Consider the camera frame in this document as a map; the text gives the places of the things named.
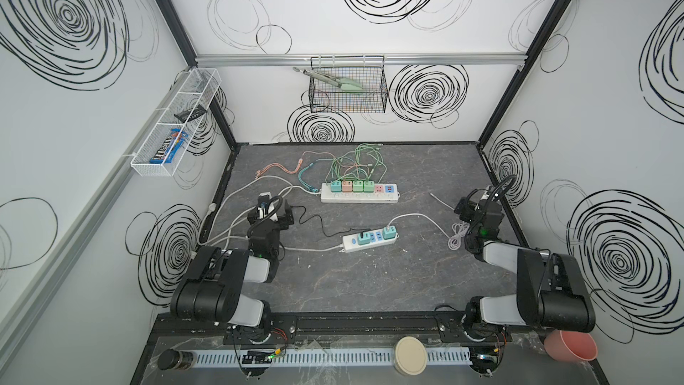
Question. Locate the black remote control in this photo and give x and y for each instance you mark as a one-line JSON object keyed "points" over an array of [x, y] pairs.
{"points": [[191, 114]]}

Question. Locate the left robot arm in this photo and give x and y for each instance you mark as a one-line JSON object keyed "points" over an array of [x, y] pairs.
{"points": [[211, 289]]}

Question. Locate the pink cup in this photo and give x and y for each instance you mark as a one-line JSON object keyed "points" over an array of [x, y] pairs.
{"points": [[571, 347]]}

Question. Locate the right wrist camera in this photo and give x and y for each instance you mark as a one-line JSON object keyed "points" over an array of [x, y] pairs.
{"points": [[487, 196]]}

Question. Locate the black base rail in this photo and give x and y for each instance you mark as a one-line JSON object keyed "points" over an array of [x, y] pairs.
{"points": [[442, 325]]}

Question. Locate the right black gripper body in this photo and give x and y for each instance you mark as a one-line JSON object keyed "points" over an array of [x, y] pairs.
{"points": [[476, 209]]}

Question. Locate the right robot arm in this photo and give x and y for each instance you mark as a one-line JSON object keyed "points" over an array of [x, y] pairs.
{"points": [[550, 290]]}

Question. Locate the blue candy packet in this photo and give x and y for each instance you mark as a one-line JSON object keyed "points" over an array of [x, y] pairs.
{"points": [[169, 147]]}

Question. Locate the teal plug adapter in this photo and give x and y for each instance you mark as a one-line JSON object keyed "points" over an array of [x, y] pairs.
{"points": [[336, 186], [365, 238], [389, 233]]}

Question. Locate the beige round lid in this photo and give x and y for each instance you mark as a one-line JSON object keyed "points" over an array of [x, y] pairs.
{"points": [[411, 357]]}

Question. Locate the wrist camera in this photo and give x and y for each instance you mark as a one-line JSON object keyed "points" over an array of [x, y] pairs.
{"points": [[487, 196], [264, 204]]}

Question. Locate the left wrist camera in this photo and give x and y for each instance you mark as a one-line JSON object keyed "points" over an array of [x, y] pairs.
{"points": [[264, 204]]}

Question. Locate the long colourful power strip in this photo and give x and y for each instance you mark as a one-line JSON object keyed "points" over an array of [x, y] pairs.
{"points": [[386, 193]]}

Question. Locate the white slotted cable duct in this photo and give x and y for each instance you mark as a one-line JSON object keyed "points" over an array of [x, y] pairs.
{"points": [[300, 358]]}

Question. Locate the clear wall shelf basket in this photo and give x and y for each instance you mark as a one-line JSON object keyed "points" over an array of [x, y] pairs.
{"points": [[192, 87]]}

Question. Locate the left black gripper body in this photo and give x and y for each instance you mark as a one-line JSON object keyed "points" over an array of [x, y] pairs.
{"points": [[269, 215]]}

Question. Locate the black wire basket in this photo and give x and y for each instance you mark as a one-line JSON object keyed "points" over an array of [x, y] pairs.
{"points": [[369, 70]]}

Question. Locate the dark jar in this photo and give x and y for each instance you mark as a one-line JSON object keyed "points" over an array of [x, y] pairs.
{"points": [[173, 359]]}

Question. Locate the short blue power strip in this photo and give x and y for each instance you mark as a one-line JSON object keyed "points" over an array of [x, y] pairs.
{"points": [[350, 242]]}

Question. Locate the pink plug adapter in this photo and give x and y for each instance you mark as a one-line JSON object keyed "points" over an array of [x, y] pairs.
{"points": [[347, 186]]}

